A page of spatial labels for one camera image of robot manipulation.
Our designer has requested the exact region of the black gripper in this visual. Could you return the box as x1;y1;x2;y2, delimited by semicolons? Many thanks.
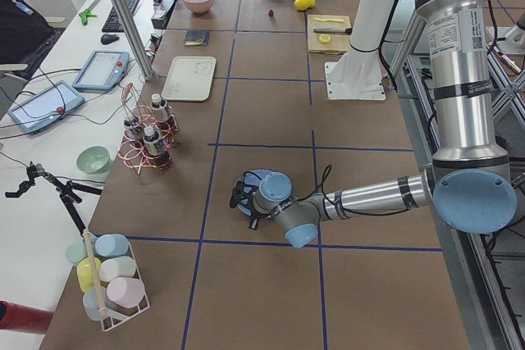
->
249;211;267;230

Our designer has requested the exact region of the blue round plate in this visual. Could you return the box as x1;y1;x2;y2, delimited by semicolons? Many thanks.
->
236;169;271;216

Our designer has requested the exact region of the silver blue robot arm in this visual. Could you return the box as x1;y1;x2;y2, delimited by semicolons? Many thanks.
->
230;0;518;248

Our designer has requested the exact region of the front dark drink bottle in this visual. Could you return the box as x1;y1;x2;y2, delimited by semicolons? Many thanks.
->
143;125;171;167

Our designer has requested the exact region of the dark drink bottle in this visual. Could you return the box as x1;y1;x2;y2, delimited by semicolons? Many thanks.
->
151;93;175;130
124;116;144;142
143;125;171;167

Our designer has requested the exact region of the white cup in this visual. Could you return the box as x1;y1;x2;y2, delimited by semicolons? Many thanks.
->
98;256;136;283

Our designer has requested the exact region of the pink cup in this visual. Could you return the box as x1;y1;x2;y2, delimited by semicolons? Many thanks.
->
106;277;145;308

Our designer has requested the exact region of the rear dark drink bottle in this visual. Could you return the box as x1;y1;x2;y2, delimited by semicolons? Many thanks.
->
151;93;175;130

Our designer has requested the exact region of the left dark drink bottle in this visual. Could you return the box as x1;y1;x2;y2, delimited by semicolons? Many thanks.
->
124;116;144;142

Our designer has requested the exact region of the cream rectangular tray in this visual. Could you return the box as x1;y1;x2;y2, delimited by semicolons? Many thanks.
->
161;56;217;102

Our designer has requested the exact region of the green bowl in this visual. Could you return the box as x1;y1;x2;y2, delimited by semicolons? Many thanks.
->
76;146;111;175

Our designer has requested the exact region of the yellow cup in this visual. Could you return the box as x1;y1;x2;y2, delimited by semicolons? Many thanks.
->
76;257;94;293

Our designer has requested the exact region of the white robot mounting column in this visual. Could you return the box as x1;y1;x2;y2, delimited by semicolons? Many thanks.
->
325;0;395;101

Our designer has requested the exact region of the light blue lower cup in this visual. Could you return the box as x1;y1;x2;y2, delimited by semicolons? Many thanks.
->
83;287;116;321

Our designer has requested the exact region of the mint green cup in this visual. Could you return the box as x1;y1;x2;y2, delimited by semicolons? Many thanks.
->
65;242;87;266

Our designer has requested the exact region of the wooden cutting board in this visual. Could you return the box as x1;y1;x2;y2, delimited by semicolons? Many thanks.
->
307;14;351;53

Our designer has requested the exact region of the far blue tablet pendant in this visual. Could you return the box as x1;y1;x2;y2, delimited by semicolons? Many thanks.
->
72;50;130;92

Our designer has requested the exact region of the blue tablet pendant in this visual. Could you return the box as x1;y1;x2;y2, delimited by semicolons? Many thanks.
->
72;50;130;92
7;80;85;133

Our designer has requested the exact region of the yellow plastic knife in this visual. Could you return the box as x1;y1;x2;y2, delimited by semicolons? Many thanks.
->
313;17;345;23

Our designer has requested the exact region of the black computer mouse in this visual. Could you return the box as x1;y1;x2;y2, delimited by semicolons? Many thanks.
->
100;34;120;45

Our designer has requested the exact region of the near blue tablet pendant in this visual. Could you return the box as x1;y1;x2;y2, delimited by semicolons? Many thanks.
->
7;80;85;133

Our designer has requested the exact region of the black keyboard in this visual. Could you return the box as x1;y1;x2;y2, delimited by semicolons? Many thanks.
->
101;0;142;33

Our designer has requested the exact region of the red cylinder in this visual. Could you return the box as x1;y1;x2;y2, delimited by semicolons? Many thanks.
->
1;301;53;334

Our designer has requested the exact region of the green clamp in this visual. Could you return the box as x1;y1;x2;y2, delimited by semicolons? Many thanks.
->
79;8;98;26

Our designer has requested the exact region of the person in black shirt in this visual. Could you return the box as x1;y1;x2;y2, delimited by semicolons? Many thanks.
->
1;0;60;80

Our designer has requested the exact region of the copper wire bottle rack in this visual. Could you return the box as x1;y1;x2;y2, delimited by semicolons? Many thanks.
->
117;83;180;175

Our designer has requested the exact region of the white wire cup basket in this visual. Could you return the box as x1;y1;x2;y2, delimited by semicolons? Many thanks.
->
83;230;150;332

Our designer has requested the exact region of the black camera tripod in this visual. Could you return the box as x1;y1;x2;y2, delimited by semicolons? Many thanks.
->
4;162;103;238

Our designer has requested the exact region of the aluminium frame post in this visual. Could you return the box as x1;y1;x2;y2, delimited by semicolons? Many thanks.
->
111;0;154;81

